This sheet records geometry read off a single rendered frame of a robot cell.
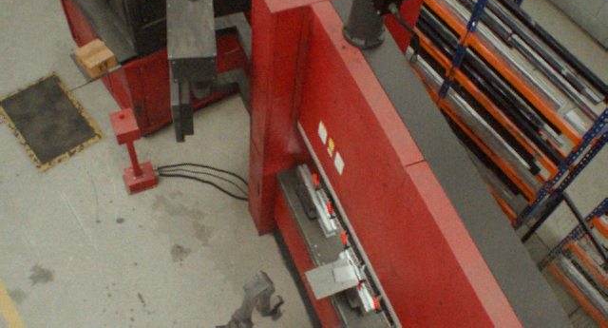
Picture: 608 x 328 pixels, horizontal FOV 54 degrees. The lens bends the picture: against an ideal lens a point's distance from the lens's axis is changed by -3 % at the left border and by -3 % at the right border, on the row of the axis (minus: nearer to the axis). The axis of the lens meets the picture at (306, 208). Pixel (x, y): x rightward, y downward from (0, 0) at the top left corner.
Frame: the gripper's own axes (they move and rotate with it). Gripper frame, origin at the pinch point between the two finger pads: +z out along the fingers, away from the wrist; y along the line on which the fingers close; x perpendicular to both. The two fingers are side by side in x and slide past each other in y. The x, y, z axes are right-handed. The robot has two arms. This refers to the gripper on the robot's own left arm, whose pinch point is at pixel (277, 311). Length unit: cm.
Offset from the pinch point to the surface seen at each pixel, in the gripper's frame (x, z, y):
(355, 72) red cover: -110, -90, 36
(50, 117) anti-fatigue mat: 79, 70, 275
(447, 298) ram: -78, -77, -61
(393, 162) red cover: -97, -90, -6
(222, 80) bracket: -58, 6, 143
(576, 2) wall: -377, 280, 119
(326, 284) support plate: -29.0, 14.3, -2.4
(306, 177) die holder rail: -58, 33, 64
